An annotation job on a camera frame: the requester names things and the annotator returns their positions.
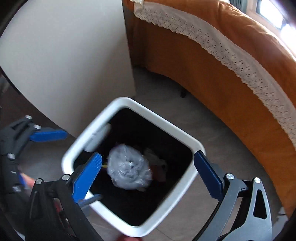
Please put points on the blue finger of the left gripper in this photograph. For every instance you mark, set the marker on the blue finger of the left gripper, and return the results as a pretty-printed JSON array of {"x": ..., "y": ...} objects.
[{"x": 48, "y": 136}]

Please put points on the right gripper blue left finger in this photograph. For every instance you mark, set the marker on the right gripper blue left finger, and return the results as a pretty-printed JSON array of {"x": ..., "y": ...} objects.
[{"x": 85, "y": 177}]

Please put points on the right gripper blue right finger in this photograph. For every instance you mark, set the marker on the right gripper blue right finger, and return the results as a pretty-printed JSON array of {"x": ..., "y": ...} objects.
[{"x": 211, "y": 179}]

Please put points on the clear plastic wrap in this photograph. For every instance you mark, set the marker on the clear plastic wrap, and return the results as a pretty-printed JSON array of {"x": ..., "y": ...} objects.
[{"x": 128, "y": 168}]

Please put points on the white trash bin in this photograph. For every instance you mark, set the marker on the white trash bin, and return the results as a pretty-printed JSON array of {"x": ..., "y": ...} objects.
[{"x": 168, "y": 149}]

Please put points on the white bedside cabinet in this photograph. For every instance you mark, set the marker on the white bedside cabinet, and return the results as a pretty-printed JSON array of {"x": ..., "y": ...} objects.
[{"x": 69, "y": 59}]

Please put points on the orange bed cover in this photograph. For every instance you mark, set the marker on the orange bed cover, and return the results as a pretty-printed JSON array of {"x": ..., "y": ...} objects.
[{"x": 219, "y": 88}]

